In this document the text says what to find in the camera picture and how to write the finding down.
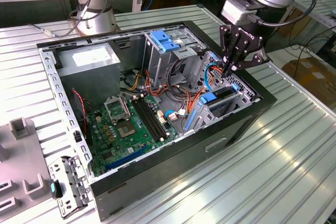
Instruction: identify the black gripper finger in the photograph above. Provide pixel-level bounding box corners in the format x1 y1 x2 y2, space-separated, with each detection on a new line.
219 25 238 78
230 37 270 71

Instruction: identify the orange red power wire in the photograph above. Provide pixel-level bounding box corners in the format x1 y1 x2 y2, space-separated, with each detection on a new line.
209 65 232 79

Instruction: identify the blue data wire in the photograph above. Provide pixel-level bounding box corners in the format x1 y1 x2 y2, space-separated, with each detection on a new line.
204 62 220 92

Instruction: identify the hard disk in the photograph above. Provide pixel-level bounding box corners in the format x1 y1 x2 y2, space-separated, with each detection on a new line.
184 82 241 132

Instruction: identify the grey metal disk bay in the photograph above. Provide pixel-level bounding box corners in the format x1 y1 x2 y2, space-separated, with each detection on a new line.
181 50 262 136

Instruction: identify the blue plastic drive latch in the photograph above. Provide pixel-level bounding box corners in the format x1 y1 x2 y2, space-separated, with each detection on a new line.
150 31 181 53

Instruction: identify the large flat cardboard box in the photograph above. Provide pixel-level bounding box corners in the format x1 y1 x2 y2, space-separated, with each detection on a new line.
282 56 336 104

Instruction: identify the grey metal drive cage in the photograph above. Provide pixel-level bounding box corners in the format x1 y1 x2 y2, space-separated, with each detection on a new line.
143 28 208 91

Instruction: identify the black RAM slot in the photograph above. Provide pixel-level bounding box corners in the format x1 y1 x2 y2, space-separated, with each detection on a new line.
141 95 171 140
131 97 160 143
138 96 167 141
134 97 164 142

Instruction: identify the green motherboard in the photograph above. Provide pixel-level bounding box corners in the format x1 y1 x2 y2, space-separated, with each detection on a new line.
86 94 182 177

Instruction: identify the CPU socket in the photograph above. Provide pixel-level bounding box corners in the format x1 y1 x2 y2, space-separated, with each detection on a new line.
116 120 138 138

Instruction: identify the black open PC case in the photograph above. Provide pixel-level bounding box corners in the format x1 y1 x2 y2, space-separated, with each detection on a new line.
36 20 278 222

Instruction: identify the metal socket cover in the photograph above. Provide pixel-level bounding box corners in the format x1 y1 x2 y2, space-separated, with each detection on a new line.
103 95 131 124

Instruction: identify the grey power supply unit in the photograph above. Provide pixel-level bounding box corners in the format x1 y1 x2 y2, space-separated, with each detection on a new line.
56 43 122 104

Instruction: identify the blue expansion slot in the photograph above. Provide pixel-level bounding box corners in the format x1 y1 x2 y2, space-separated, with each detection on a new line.
104 145 148 171

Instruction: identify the black case fan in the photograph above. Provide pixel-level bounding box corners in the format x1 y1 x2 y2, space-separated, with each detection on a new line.
70 87 93 146

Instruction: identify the black latch with blue tab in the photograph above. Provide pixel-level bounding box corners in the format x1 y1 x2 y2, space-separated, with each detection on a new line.
49 179 64 199

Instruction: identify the grey parts rack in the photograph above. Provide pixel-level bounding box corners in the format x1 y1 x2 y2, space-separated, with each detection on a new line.
0 118 53 224

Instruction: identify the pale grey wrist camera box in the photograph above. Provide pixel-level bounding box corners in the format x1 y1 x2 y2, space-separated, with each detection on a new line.
221 0 258 25

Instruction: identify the thick black looped cable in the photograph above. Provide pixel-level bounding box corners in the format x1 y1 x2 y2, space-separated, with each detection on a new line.
246 0 318 28

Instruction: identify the orange red wire bundle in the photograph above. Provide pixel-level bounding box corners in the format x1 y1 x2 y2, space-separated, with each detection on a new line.
143 73 205 113

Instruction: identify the blue wire with pale plug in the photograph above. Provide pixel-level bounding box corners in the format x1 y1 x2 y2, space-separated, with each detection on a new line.
165 109 190 122

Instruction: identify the yellow black wire bundle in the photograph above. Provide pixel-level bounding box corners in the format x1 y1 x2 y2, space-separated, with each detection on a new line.
120 69 144 94

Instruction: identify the red black twisted fan wire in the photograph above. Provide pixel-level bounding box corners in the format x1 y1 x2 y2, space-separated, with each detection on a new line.
71 89 89 130

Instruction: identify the black cable with metal plug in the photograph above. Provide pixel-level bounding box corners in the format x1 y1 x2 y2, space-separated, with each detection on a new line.
28 23 79 37

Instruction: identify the grey metal slot bracket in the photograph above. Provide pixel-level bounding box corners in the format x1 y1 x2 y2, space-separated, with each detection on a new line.
48 155 93 220

